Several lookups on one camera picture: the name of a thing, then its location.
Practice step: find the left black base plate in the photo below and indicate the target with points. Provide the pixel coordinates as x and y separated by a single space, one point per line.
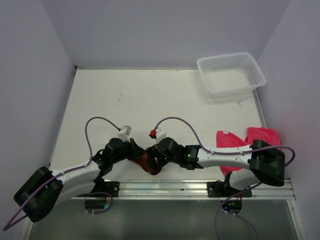
110 187

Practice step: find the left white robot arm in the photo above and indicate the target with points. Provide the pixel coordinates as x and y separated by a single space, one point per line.
46 188

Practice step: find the aluminium mounting rail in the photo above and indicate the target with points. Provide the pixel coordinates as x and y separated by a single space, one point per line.
193 190

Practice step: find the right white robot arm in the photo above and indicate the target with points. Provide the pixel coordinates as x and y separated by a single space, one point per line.
256 163

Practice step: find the white plastic basket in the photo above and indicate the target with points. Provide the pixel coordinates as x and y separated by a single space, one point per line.
230 74

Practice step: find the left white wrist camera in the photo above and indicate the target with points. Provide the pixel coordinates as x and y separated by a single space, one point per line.
124 133

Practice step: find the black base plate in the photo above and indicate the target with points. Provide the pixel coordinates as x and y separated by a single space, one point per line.
222 189
110 187

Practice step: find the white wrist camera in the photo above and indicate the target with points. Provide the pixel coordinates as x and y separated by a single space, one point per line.
160 134
124 133

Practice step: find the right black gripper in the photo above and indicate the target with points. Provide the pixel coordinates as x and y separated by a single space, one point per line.
155 153

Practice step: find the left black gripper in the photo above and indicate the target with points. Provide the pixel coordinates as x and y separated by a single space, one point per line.
135 150

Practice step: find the pink towel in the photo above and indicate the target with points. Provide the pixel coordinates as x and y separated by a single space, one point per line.
226 139

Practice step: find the brown towel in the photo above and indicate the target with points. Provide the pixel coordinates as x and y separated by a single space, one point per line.
145 158

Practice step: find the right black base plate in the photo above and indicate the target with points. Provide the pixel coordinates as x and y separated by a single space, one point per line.
222 189

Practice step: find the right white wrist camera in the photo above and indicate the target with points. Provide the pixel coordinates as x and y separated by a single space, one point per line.
160 134

